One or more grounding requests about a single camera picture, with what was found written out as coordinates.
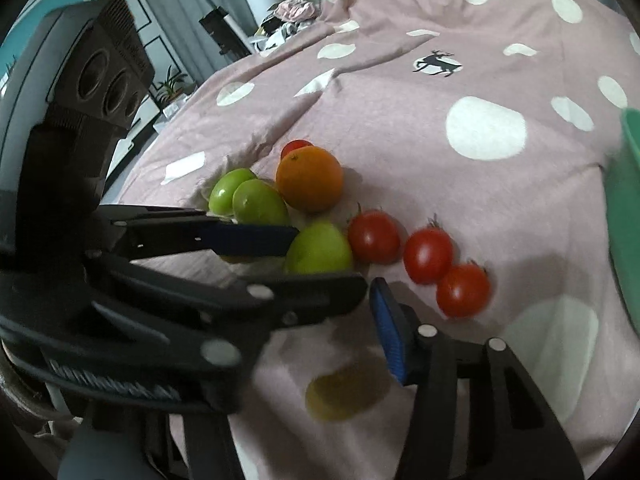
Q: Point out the orange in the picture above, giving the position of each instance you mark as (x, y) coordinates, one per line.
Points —
(310, 180)

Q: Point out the pile of clothes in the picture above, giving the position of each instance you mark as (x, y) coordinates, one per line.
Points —
(292, 12)

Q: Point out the upright vacuum cleaner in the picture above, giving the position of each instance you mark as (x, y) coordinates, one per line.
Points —
(222, 30)

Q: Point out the red tomato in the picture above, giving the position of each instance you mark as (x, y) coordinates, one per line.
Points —
(295, 147)
(427, 255)
(462, 290)
(374, 237)

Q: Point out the potted plant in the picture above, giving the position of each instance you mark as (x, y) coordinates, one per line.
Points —
(172, 85)

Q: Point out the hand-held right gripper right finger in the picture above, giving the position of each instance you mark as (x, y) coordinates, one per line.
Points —
(387, 330)

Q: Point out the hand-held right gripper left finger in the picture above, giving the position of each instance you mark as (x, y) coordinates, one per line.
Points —
(210, 450)

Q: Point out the pink polka-dot blanket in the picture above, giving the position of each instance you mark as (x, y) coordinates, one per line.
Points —
(400, 110)

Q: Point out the yellowish green jujube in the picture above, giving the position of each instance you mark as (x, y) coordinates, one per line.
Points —
(345, 390)

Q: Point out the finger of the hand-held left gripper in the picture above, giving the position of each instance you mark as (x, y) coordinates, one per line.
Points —
(250, 240)
(300, 297)

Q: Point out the green bowl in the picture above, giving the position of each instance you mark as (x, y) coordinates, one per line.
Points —
(625, 200)

